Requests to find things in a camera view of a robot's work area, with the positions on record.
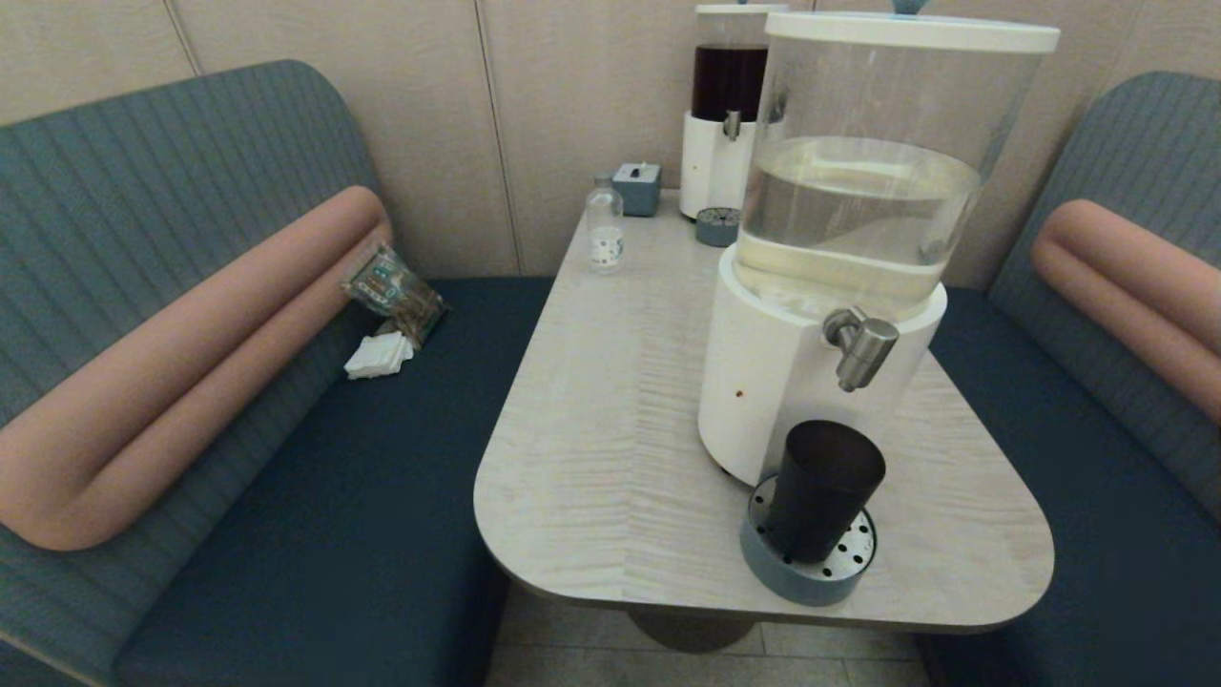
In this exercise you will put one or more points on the pink bolster cushion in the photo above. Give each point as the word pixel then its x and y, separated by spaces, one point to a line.
pixel 1135 279
pixel 191 353

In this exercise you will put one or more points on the metal water dispenser tap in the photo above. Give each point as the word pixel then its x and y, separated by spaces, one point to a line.
pixel 861 348

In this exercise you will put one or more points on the blue-grey tissue box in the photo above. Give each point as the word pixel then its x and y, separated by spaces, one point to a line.
pixel 636 191

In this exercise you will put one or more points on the dark brown plastic cup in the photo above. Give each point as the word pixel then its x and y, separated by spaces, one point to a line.
pixel 820 496

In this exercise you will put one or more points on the clear water dispenser white base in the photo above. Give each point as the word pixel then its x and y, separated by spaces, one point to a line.
pixel 782 382

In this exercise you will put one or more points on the teal bench sofa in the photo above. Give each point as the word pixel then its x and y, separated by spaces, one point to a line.
pixel 143 191
pixel 1097 572

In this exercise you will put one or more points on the small metal dispenser tap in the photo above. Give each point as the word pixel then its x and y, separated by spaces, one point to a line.
pixel 732 125

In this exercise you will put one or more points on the white water dispenser lid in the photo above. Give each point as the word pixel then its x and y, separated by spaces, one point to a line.
pixel 906 31

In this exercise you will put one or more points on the clear snack packet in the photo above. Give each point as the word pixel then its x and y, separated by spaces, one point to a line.
pixel 393 294

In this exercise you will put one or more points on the small dispenser with dark drink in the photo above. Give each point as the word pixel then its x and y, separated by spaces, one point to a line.
pixel 711 164

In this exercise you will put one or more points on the white paper napkins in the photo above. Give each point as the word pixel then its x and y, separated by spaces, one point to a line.
pixel 378 357

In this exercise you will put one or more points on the small blue drip tray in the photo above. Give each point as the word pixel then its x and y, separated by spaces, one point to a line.
pixel 717 229

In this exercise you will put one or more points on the clear plastic bottle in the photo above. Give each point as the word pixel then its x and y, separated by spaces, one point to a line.
pixel 605 232

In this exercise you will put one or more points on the large blue perforated drip tray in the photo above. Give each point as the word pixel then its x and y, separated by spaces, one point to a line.
pixel 792 584

